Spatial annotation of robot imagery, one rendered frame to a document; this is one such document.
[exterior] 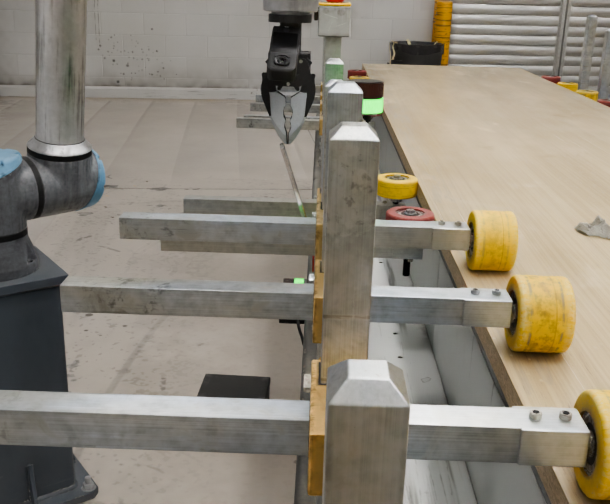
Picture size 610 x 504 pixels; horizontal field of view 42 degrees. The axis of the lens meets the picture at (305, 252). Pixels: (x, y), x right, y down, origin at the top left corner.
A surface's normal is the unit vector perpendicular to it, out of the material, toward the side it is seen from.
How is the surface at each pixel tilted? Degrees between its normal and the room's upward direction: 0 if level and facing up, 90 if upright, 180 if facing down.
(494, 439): 90
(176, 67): 90
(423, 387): 0
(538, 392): 0
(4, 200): 90
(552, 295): 37
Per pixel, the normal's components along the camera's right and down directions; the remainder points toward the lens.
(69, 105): 0.55, 0.42
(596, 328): 0.03, -0.95
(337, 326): -0.02, 0.32
